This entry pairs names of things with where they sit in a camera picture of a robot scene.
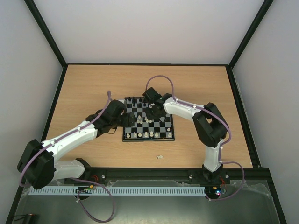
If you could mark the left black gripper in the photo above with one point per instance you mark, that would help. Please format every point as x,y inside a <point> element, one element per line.
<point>126,123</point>

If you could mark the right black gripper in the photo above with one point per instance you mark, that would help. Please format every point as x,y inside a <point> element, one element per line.
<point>153,111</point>

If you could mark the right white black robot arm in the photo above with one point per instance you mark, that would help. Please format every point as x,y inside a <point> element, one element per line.
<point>210,126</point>

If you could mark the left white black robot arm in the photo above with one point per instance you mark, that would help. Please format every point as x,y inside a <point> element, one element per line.
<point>41,162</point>

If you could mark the pile of white chess pieces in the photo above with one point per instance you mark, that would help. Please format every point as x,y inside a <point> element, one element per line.
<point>141,120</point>

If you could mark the folding black white chessboard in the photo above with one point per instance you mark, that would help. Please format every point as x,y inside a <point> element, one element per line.
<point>158,125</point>

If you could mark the black cylinder on lower shelf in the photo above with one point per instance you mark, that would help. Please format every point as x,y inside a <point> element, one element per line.
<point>29,219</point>

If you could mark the light blue slotted cable duct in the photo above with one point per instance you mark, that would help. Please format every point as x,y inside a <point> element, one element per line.
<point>119,191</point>

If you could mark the black enclosure frame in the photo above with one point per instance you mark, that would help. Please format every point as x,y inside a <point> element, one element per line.
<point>46,35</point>

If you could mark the black aluminium mounting rail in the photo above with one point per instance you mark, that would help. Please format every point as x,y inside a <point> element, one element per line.
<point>189,175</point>

